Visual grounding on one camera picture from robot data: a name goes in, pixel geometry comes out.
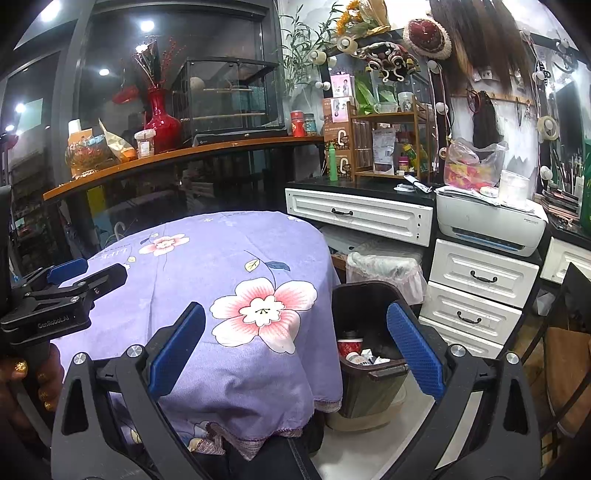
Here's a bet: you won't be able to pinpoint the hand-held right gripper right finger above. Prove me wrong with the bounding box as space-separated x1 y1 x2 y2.
386 301 541 480

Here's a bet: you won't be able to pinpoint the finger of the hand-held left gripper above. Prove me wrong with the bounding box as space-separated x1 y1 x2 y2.
16 258 88 294
28 264 129 309

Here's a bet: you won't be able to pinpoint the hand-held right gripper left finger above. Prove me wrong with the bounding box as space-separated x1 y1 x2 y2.
51 301 206 480

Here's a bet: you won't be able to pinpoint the dark trash bin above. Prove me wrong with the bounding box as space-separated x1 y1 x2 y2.
330 281 416 418

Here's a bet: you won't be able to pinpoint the red paper cup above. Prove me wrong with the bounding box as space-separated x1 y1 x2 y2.
337 330 366 361

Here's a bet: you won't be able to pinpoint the person's left hand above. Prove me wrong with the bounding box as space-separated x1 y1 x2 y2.
0 346 65 441

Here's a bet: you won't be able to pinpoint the purple floral tablecloth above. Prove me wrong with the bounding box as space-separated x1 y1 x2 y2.
51 210 345 462

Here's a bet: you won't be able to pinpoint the white three-drawer cabinet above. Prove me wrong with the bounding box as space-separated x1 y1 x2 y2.
418 237 541 358

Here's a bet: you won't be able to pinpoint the glass bowl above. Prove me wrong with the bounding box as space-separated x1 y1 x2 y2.
65 135 118 178

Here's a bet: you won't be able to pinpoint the yellow paper snack bag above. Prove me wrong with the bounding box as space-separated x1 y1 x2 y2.
98 119 138 163

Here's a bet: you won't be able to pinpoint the plastic drink cup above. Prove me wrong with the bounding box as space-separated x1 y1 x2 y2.
134 128 156 160

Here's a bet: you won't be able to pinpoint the white wide desk drawer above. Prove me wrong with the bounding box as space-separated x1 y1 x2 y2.
285 182 435 247

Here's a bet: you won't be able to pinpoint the white printer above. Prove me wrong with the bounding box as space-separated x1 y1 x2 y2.
435 187 548 258

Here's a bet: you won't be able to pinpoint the wooden counter shelf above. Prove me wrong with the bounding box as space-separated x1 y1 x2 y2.
43 135 325 201

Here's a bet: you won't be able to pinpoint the red vase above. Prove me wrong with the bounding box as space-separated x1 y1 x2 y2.
144 88 182 154

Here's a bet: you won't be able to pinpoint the white black tool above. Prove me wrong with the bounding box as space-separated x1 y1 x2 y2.
397 174 437 193

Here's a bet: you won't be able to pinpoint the white small desk drawer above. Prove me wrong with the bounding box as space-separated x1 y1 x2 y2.
539 236 591 284

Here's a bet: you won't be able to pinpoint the clear bag of pink packets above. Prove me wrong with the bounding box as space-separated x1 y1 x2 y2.
443 137 509 192

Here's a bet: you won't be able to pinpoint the white plastic container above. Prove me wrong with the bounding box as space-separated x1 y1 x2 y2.
499 169 531 206

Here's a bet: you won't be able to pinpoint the yellow green bottle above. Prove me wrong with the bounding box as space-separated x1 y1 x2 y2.
403 143 428 174

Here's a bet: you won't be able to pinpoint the brown printed box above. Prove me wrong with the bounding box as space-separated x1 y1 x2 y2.
323 124 355 153
325 151 356 182

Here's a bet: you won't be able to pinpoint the white pouch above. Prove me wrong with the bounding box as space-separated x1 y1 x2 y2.
372 128 397 175

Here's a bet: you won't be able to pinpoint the glass display case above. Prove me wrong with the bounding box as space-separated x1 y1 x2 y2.
172 58 286 144

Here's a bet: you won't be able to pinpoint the red berry branches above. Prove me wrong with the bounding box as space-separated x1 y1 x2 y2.
131 39 178 90

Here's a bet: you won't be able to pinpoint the wooden rack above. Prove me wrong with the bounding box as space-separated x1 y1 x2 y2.
348 102 439 183

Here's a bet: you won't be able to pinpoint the black hair piece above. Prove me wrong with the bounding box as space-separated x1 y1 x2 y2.
471 91 503 149

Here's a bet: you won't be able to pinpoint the green shopping bag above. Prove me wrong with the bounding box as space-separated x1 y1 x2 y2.
579 152 591 217

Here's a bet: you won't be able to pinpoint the brown box with portrait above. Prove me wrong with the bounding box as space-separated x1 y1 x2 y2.
322 97 354 125

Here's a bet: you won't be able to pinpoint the pink photo card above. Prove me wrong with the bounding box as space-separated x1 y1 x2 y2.
330 74 355 99

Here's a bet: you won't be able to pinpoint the ornate headdress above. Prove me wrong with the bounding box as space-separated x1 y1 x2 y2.
358 41 421 84

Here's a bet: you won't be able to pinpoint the green bamboo plant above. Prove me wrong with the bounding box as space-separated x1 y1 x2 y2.
277 4 342 97

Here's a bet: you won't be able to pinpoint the round red embroidered hat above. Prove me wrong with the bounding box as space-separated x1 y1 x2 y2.
403 17 452 61

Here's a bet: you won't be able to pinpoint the hanging brown hair wigs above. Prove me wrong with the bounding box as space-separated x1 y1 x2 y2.
429 0 532 95

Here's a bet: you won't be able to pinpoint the dried yellow flower bouquet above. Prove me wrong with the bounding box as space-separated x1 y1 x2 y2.
335 0 393 35

